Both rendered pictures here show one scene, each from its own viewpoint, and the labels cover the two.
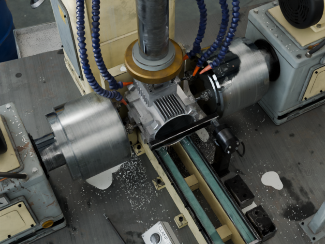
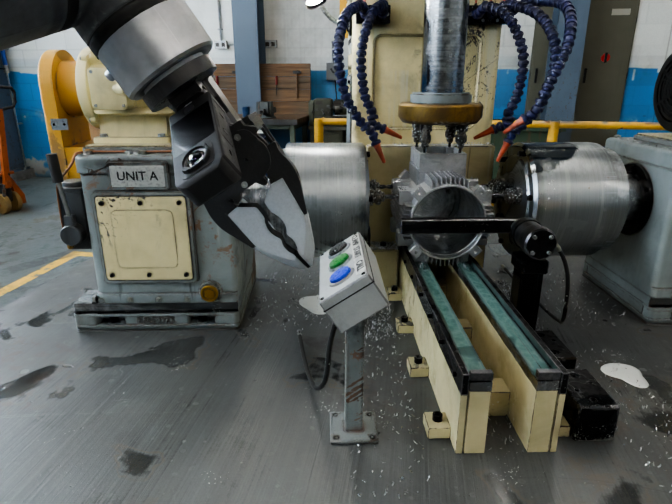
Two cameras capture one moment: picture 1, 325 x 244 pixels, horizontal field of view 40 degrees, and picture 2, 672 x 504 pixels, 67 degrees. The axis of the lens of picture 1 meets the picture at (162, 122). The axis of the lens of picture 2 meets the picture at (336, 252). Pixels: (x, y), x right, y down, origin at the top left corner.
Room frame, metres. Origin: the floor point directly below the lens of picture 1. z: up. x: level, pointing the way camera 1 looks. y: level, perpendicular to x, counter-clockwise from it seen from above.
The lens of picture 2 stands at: (-0.17, -0.28, 1.30)
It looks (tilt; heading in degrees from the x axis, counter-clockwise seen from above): 19 degrees down; 26
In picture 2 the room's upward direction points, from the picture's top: straight up
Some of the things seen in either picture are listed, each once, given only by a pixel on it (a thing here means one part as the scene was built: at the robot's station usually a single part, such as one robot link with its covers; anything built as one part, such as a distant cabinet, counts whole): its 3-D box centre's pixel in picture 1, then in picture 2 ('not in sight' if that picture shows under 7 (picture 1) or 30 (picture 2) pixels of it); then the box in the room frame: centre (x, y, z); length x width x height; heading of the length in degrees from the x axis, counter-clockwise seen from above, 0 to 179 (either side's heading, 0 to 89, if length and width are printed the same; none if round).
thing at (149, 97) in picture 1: (155, 83); (436, 165); (0.95, 0.02, 1.11); 0.12 x 0.11 x 0.07; 27
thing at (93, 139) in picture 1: (74, 141); (299, 200); (0.77, 0.28, 1.04); 0.37 x 0.25 x 0.25; 117
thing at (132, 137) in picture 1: (125, 132); (382, 265); (0.93, 0.14, 0.86); 0.07 x 0.06 x 0.12; 117
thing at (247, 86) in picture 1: (231, 74); (565, 199); (1.05, -0.25, 1.04); 0.41 x 0.25 x 0.25; 117
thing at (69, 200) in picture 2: not in sight; (78, 200); (0.49, 0.61, 1.07); 0.08 x 0.07 x 0.20; 27
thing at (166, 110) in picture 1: (160, 109); (437, 211); (0.92, 0.01, 1.01); 0.20 x 0.19 x 0.19; 27
